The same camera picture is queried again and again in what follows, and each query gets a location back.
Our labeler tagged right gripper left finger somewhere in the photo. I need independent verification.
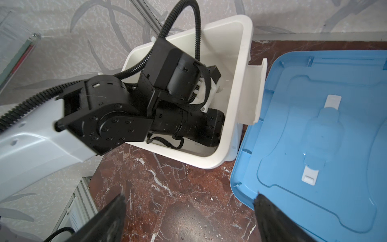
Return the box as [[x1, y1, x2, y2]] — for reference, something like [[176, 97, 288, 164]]
[[67, 194, 126, 242]]

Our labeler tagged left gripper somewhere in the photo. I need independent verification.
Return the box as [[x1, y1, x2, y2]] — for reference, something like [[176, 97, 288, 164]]
[[133, 38, 225, 148]]

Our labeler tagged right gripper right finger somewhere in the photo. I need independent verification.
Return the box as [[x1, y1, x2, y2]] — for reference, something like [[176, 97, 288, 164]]
[[254, 194, 315, 242]]

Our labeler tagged white plastic bin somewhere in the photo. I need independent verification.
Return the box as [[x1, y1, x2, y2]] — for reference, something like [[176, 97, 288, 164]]
[[134, 15, 268, 169]]

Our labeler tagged blue plastic lid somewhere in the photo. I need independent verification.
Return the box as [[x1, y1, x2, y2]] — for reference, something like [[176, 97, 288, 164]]
[[230, 50, 387, 242]]

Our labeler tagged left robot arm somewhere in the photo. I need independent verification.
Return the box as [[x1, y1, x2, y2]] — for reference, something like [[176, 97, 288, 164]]
[[1, 39, 225, 199]]

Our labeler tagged aluminium front rail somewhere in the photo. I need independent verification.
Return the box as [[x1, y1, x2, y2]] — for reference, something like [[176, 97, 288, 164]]
[[52, 177, 98, 233]]

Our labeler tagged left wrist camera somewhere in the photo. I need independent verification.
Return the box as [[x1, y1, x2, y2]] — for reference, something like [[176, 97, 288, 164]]
[[190, 66, 221, 113]]

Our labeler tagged left black cable conduit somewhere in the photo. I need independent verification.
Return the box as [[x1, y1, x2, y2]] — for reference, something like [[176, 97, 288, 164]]
[[0, 0, 202, 134]]

